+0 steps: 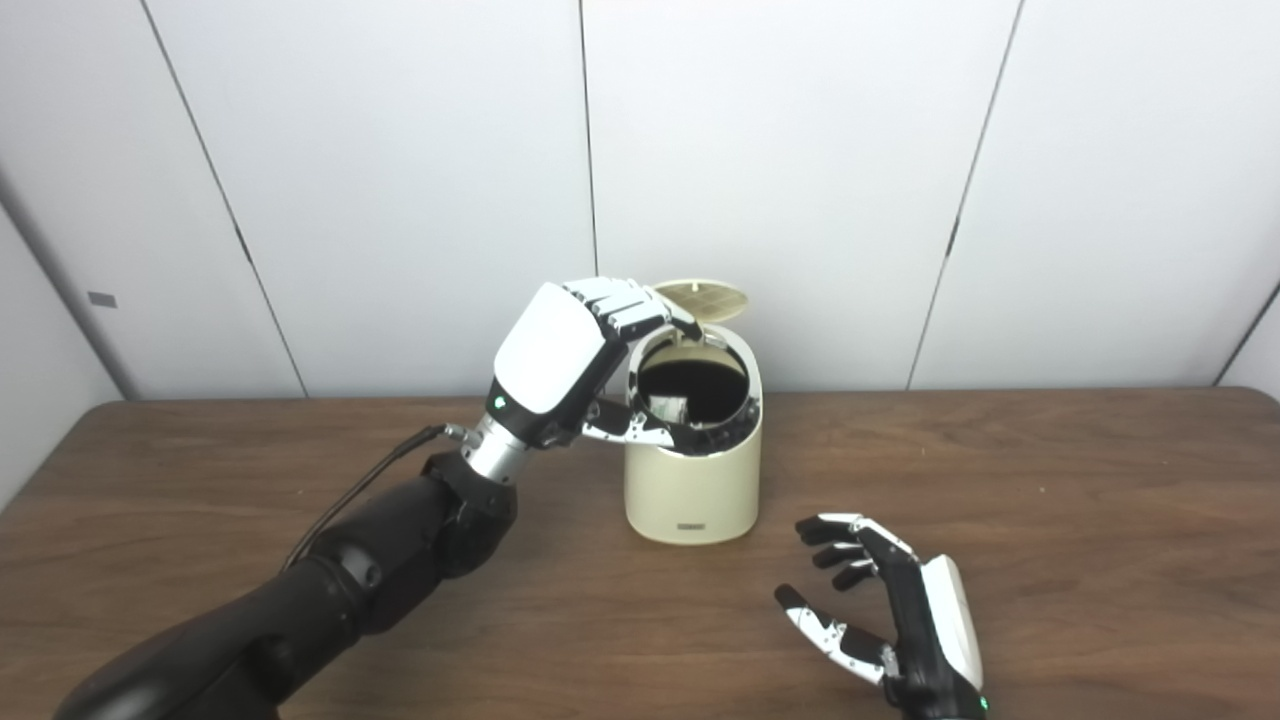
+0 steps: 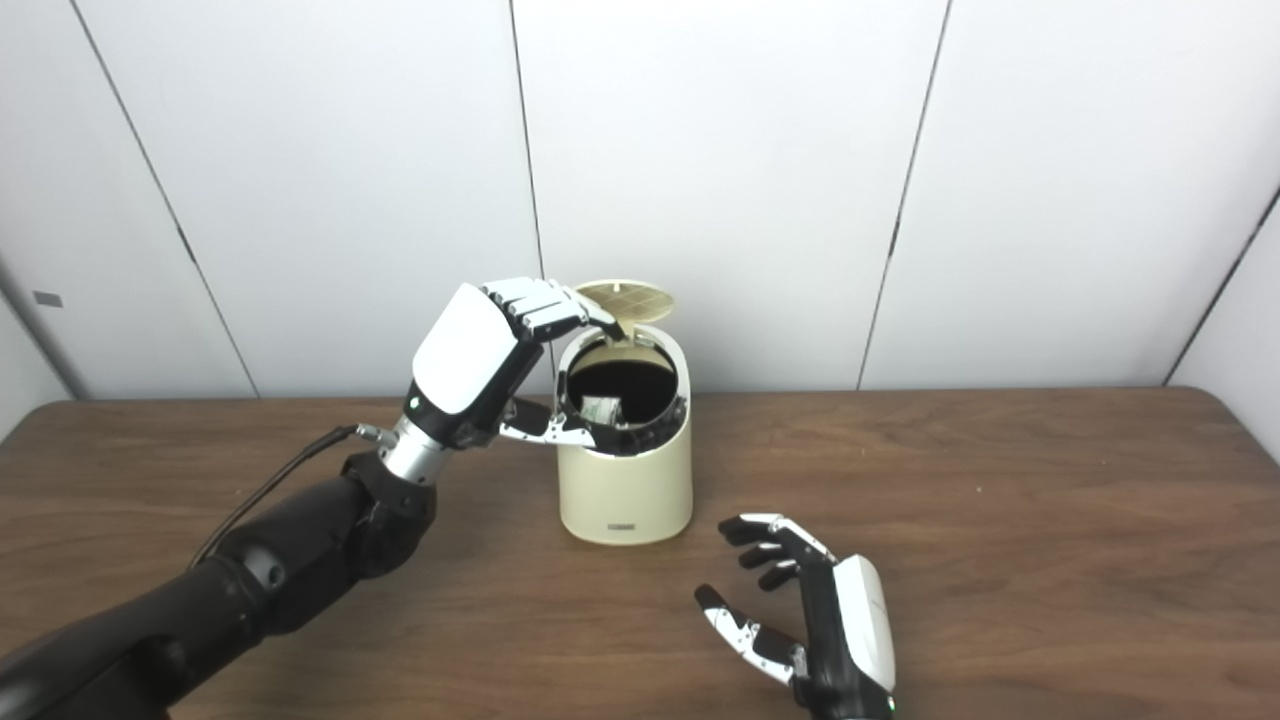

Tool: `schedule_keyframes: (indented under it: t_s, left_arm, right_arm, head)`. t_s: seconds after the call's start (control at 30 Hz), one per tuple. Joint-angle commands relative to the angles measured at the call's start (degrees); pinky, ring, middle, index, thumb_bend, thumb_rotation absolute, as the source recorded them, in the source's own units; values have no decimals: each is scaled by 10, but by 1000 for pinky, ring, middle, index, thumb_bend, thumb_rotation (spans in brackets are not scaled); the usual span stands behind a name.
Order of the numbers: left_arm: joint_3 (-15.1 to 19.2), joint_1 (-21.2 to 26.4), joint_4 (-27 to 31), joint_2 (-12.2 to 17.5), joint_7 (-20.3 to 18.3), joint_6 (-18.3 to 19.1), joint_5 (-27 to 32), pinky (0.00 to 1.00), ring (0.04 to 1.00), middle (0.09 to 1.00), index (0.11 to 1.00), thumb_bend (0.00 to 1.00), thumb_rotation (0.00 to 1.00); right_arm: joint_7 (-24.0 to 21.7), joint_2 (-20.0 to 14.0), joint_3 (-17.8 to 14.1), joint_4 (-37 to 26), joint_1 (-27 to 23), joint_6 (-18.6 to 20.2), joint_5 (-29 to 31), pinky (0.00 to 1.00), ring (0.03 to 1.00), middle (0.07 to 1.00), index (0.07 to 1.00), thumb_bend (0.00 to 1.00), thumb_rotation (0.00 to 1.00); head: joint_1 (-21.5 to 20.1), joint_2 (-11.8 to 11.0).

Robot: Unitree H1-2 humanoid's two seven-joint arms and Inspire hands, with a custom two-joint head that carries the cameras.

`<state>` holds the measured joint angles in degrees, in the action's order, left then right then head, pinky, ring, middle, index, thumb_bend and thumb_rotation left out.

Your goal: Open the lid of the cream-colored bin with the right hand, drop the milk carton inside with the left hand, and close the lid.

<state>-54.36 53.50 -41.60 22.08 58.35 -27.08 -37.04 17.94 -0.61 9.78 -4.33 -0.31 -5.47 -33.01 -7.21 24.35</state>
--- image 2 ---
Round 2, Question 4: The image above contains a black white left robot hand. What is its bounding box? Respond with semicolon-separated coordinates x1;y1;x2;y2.
405;277;626;451

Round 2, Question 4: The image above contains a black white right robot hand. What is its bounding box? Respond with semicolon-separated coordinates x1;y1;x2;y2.
695;513;898;720

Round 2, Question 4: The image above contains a cream round bin lid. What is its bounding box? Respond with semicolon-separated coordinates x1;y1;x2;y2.
575;280;676;346

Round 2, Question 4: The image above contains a cream-colored bin body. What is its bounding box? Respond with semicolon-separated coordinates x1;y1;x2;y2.
556;325;694;546

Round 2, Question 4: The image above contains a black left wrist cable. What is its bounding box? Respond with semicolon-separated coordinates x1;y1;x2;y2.
188;425;401;571

